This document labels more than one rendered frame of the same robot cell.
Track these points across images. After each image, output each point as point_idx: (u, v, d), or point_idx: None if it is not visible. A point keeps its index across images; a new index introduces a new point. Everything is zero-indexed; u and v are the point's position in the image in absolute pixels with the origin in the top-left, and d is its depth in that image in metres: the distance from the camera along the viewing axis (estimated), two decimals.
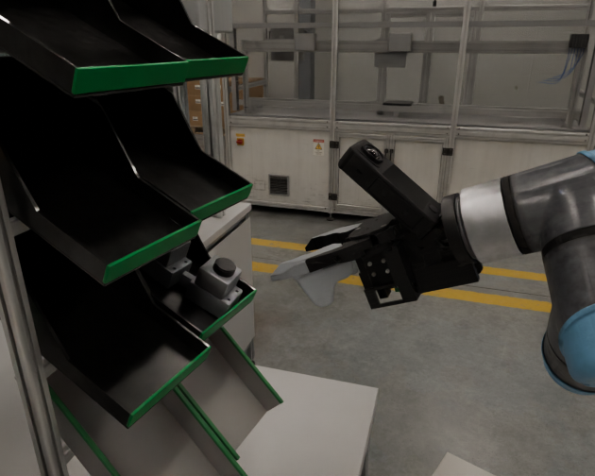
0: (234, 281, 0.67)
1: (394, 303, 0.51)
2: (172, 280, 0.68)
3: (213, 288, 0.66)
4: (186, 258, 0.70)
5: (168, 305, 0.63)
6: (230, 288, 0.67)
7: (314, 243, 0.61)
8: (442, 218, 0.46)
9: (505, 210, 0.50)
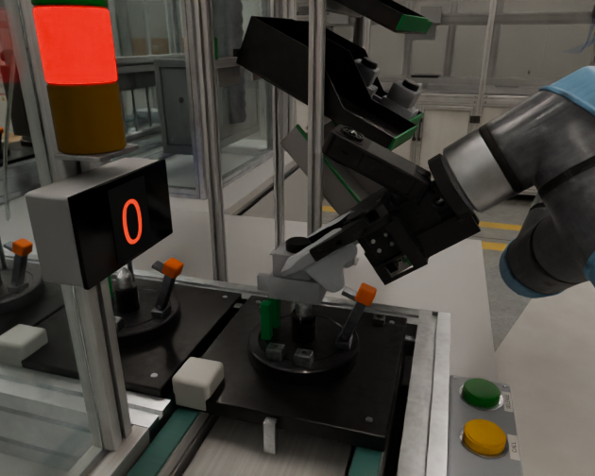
0: None
1: (406, 273, 0.52)
2: (410, 119, 0.88)
3: None
4: (414, 107, 0.90)
5: None
6: None
7: None
8: (433, 178, 0.48)
9: None
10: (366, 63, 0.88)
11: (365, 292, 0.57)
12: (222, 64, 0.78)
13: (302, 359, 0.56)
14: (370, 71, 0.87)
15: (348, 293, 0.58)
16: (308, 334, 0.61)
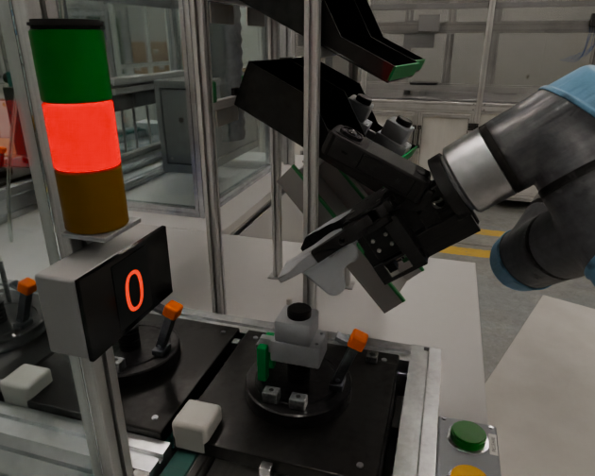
0: (314, 323, 0.62)
1: (405, 273, 0.52)
2: (403, 155, 0.90)
3: (297, 337, 0.60)
4: (407, 142, 0.93)
5: None
6: (314, 331, 0.62)
7: (309, 241, 0.62)
8: (433, 178, 0.48)
9: None
10: (361, 100, 0.90)
11: (357, 339, 0.59)
12: (220, 106, 0.80)
13: (297, 403, 0.59)
14: (365, 108, 0.90)
15: (340, 339, 0.60)
16: (302, 376, 0.63)
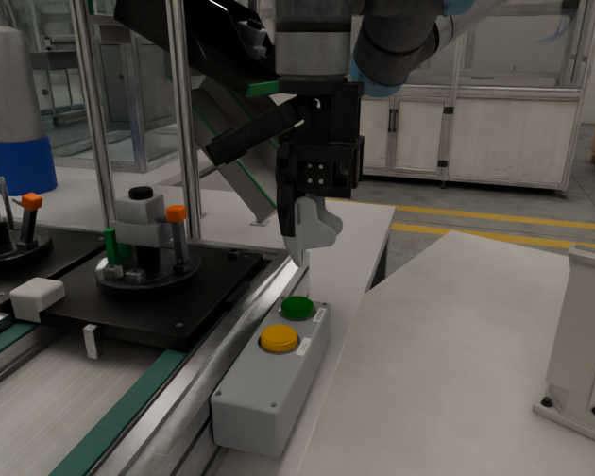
0: (157, 205, 0.64)
1: (349, 173, 0.49)
2: None
3: (135, 215, 0.62)
4: None
5: None
6: (156, 212, 0.64)
7: None
8: (283, 93, 0.49)
9: None
10: (250, 24, 0.92)
11: (170, 211, 0.62)
12: (101, 20, 0.83)
13: (132, 277, 0.61)
14: (253, 31, 0.92)
15: (161, 218, 0.63)
16: (149, 260, 0.66)
